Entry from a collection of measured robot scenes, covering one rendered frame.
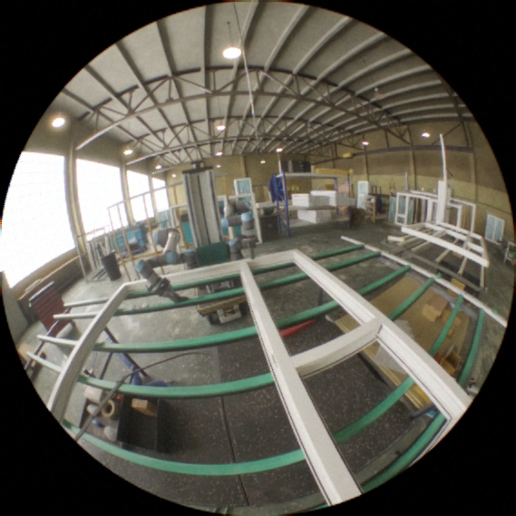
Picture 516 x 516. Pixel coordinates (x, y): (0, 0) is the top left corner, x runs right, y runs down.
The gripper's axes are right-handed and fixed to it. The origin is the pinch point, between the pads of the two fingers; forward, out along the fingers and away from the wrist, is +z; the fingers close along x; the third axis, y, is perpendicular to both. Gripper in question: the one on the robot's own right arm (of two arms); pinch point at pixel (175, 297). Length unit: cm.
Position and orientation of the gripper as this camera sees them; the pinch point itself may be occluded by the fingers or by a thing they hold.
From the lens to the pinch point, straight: 102.8
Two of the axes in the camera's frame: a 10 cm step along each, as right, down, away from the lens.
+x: -2.2, -3.5, 9.1
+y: 7.7, -6.4, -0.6
